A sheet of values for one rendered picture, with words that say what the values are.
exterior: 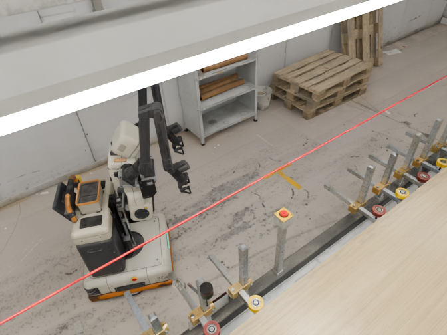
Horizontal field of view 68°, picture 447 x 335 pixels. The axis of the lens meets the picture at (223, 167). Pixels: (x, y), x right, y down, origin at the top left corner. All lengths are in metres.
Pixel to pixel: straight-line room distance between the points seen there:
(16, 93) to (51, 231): 3.32
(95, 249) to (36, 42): 2.18
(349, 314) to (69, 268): 2.36
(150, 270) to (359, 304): 1.53
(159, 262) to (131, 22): 2.41
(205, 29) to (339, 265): 1.67
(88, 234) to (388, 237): 1.86
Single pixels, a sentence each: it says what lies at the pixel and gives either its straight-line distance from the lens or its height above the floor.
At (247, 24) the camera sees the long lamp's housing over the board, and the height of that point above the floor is 2.35.
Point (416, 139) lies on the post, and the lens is 2.60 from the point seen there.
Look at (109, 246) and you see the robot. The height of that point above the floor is 0.63.
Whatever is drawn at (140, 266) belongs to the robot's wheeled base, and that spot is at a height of 0.28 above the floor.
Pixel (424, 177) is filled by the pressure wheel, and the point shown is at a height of 0.90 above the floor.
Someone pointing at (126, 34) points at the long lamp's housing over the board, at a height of 2.37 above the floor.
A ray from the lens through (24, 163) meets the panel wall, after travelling 4.00.
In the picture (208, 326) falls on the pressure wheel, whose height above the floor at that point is 0.90.
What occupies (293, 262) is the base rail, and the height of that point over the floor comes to 0.70.
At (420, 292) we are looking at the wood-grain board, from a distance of 2.03.
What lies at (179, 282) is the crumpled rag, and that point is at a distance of 1.92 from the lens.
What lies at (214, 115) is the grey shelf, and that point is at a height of 0.14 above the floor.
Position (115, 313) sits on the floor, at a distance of 2.94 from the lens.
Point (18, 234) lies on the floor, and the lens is 3.84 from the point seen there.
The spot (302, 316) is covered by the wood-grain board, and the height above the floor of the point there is 0.90.
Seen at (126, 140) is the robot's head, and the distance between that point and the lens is 2.08.
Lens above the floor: 2.50
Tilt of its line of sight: 40 degrees down
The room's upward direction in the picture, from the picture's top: 4 degrees counter-clockwise
